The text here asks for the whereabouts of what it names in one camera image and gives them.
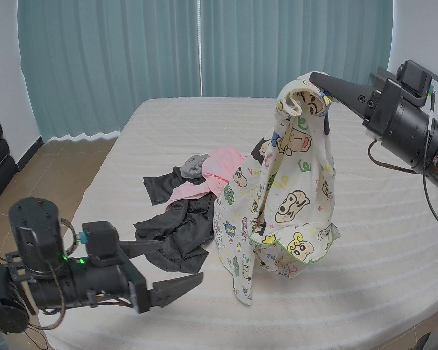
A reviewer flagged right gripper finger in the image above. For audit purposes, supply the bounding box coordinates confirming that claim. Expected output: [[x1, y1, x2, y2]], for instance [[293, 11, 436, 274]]
[[309, 71, 379, 120]]

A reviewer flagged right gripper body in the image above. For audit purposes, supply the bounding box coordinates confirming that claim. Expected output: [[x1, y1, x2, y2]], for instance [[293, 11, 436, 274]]
[[362, 67, 438, 173]]

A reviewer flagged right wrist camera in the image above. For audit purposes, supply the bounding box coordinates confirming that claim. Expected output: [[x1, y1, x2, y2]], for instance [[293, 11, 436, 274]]
[[396, 59, 435, 108]]

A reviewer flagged black garment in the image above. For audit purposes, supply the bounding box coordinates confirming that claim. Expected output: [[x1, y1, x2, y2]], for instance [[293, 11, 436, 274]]
[[133, 166, 215, 273]]

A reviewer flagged black braided cable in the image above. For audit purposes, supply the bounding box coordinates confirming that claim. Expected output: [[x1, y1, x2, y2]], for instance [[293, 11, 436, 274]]
[[367, 140, 426, 175]]

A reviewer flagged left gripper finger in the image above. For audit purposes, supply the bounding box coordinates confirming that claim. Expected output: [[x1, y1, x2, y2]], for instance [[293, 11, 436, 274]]
[[148, 272, 204, 308], [119, 240, 165, 260]]

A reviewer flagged white printed pyjama garment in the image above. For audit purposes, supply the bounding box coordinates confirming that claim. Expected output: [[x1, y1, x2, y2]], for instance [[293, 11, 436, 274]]
[[212, 71, 342, 307]]

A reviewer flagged grey garment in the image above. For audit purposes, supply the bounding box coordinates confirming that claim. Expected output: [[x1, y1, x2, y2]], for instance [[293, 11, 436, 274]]
[[180, 154, 214, 178]]

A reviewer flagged blue-green curtain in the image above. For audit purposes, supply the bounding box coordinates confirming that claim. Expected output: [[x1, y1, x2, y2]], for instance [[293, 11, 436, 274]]
[[18, 0, 203, 143], [201, 0, 394, 99]]

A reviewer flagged pink garment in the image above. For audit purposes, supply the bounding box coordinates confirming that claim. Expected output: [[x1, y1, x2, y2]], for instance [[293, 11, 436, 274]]
[[166, 146, 247, 210]]

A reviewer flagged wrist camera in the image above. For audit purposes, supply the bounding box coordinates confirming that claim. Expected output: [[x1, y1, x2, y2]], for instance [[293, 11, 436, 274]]
[[396, 59, 435, 108], [82, 221, 123, 267]]

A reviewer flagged bed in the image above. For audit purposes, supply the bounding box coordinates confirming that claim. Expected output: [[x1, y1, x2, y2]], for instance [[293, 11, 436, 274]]
[[38, 95, 438, 350]]

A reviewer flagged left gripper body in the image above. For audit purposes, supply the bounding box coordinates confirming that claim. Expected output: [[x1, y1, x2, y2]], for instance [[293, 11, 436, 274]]
[[64, 249, 149, 314]]

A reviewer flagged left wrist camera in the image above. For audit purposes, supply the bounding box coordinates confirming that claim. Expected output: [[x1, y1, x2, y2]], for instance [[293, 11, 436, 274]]
[[82, 221, 123, 267]]

